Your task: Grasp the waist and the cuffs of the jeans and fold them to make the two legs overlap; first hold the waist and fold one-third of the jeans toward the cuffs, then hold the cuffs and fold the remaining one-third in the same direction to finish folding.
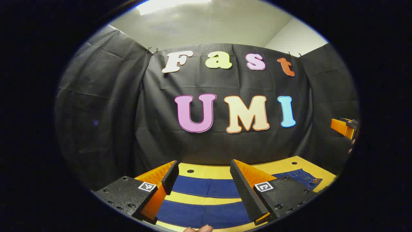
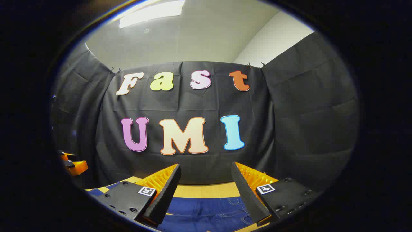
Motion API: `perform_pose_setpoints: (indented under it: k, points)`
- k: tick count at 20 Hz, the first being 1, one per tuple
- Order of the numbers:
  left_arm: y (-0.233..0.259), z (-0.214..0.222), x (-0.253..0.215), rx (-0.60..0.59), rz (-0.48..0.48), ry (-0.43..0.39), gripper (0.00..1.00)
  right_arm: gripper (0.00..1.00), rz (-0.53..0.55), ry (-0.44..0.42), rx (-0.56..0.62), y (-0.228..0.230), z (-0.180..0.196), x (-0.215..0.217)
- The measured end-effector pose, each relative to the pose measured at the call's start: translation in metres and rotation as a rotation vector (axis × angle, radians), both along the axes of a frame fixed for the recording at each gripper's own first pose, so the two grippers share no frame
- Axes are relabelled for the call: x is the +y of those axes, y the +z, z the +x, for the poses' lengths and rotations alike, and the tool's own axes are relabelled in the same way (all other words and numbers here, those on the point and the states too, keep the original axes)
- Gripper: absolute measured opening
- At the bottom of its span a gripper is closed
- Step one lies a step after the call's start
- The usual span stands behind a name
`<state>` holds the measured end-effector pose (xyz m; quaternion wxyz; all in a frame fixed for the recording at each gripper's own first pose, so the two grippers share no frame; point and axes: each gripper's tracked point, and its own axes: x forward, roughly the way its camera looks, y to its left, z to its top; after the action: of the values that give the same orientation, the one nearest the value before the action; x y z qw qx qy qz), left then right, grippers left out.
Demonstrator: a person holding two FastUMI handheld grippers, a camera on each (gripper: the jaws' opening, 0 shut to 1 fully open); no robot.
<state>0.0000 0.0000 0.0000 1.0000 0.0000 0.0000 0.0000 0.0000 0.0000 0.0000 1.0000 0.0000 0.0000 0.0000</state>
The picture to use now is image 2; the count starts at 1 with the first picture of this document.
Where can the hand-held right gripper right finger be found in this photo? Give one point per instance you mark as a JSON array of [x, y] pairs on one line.
[[248, 196]]

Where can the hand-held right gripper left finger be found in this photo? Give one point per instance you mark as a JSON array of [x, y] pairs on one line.
[[167, 193]]

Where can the ceiling light panel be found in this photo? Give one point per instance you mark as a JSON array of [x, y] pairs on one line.
[[151, 13]]

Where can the black backdrop cloth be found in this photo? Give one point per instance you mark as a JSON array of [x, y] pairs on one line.
[[289, 129]]

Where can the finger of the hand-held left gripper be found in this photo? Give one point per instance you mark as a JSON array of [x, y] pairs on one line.
[[77, 167]]

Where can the blue denim jeans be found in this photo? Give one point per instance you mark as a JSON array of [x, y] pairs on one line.
[[206, 212]]

